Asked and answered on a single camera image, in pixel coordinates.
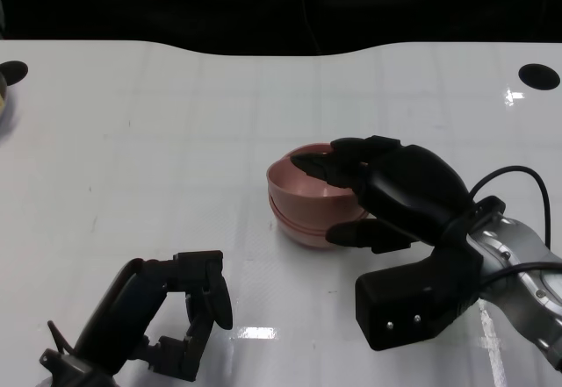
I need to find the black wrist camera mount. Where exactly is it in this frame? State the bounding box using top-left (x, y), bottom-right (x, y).
top-left (354, 196), bottom-right (507, 353)
top-left (39, 319), bottom-right (119, 387)

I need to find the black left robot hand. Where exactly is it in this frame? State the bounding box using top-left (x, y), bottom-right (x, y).
top-left (73, 249), bottom-right (234, 383)

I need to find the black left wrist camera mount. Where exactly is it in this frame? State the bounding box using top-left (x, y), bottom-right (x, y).
top-left (39, 319), bottom-right (119, 387)

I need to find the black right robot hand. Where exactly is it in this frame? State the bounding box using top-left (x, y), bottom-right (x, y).
top-left (291, 134), bottom-right (479, 255)

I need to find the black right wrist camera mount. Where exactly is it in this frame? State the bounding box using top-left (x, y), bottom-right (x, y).
top-left (354, 196), bottom-right (507, 353)

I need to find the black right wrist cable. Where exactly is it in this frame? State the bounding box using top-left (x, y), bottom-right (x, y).
top-left (468, 165), bottom-right (562, 294)

